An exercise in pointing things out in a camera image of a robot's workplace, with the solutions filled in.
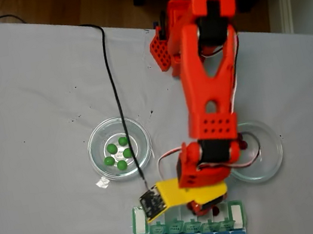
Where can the weekly pill organizer box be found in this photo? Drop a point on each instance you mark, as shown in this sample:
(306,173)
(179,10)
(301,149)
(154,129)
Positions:
(140,225)

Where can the black camera circuit board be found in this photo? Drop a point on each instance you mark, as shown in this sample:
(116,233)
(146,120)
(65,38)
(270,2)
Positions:
(152,202)

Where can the clear tape scrap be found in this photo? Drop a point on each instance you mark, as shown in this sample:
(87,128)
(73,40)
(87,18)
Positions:
(103,182)

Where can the green round pill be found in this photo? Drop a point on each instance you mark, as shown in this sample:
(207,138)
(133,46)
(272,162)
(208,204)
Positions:
(109,161)
(111,148)
(122,141)
(122,165)
(127,153)

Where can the clear glass dish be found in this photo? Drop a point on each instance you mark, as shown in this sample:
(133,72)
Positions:
(101,132)
(267,146)

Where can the red round pill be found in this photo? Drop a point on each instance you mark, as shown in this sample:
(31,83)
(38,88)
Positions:
(215,210)
(244,145)
(241,138)

